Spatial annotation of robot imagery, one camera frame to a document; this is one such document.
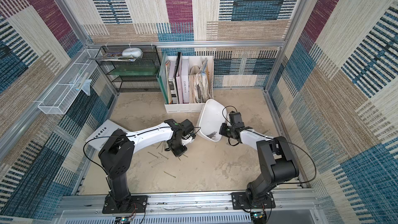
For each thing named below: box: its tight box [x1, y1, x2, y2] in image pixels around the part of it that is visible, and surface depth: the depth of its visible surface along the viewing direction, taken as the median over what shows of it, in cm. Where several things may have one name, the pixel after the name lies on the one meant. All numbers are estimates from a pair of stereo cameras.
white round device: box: [121, 47, 143, 59], surface depth 91 cm
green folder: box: [156, 51, 170, 105], surface depth 93 cm
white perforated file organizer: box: [164, 55, 215, 114], surface depth 103 cm
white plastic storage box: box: [195, 99, 227, 142], surface depth 99 cm
